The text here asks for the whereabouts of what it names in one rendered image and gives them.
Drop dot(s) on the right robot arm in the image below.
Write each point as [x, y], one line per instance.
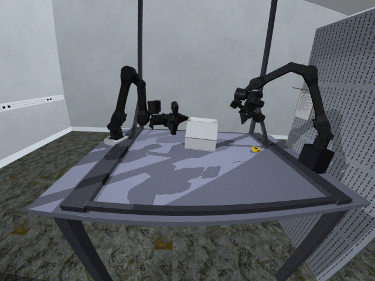
[129, 76]

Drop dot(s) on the white ruled paper sheet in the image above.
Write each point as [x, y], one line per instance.
[304, 106]

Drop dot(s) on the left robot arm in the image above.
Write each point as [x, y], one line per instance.
[310, 75]

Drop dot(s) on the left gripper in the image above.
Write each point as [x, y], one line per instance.
[247, 109]

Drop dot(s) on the white box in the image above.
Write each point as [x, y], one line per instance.
[201, 134]

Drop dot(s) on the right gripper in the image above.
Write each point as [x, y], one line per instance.
[179, 117]

